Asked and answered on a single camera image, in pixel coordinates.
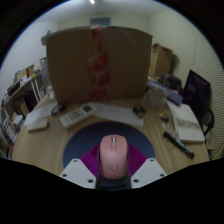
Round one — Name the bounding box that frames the black marker pen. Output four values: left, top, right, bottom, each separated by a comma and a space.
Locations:
162, 131, 196, 159

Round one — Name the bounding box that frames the pink computer mouse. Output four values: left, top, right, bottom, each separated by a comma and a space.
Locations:
98, 134, 130, 180

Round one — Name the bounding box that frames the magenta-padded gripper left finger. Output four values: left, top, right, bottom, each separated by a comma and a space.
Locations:
59, 144, 100, 189

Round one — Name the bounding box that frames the clear glass jar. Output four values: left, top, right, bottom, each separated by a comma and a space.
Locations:
40, 64, 54, 100

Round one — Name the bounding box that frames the blue book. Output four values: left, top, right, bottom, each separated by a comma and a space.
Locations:
146, 79, 184, 107

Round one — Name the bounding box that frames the tall open cardboard box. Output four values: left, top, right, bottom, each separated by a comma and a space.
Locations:
148, 43, 174, 81

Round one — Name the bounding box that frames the white remote with display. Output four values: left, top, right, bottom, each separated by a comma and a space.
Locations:
59, 103, 98, 130

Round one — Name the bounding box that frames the dark monitor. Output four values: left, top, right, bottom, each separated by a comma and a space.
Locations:
181, 69, 213, 118

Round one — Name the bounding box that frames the black binder clip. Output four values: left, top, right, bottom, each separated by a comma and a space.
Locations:
132, 104, 147, 118

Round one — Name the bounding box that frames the window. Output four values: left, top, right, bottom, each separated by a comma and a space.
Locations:
89, 17, 112, 28

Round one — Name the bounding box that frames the black coiled cable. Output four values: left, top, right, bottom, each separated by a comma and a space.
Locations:
50, 103, 67, 117

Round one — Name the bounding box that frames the long wooden wall desk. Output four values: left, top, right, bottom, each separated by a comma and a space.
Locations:
1, 74, 44, 114

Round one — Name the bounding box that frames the dark bag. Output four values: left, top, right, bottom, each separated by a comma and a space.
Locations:
159, 73, 183, 93

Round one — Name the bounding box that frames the large cardboard box red tape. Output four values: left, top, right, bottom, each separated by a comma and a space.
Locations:
45, 26, 154, 106

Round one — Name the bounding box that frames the white paper sheet with writing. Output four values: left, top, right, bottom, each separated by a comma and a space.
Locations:
23, 101, 59, 127

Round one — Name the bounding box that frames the plain white paper sheet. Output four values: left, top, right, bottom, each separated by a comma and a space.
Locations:
93, 102, 145, 128

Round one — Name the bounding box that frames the open white book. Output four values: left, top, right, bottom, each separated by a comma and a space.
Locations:
166, 99, 207, 144

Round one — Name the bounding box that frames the blue mouse pad black rest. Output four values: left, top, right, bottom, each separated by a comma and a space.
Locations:
62, 120, 156, 191

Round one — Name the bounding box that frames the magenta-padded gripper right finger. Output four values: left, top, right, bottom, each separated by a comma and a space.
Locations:
128, 143, 168, 189

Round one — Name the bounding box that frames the clear plastic cup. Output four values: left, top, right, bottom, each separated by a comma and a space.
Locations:
145, 87, 169, 111

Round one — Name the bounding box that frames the black chair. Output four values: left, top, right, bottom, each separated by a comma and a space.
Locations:
203, 106, 216, 138

